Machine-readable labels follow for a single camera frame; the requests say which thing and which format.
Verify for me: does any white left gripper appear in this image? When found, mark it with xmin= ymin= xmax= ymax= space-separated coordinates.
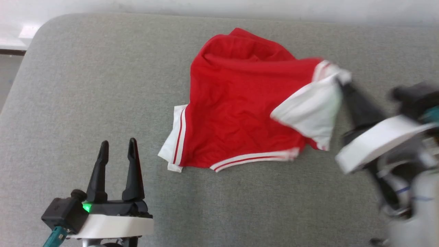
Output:
xmin=68 ymin=138 xmax=154 ymax=239

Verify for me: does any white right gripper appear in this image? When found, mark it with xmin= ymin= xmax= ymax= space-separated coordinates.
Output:
xmin=335 ymin=79 xmax=437 ymax=175

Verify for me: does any red and white basketball jersey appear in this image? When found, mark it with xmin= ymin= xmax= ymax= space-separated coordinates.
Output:
xmin=157 ymin=27 xmax=353 ymax=173

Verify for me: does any grey fabric sofa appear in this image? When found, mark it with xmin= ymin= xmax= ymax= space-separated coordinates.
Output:
xmin=0 ymin=13 xmax=439 ymax=247

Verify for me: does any teal right cable connector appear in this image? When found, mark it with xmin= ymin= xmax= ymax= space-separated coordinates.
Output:
xmin=423 ymin=106 xmax=439 ymax=125

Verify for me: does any teal cable connector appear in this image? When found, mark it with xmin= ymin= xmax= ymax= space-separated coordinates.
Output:
xmin=43 ymin=226 xmax=68 ymax=247
xmin=423 ymin=106 xmax=439 ymax=125

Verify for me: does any teal left cable connector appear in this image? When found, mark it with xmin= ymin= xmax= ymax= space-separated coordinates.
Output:
xmin=43 ymin=226 xmax=68 ymax=247

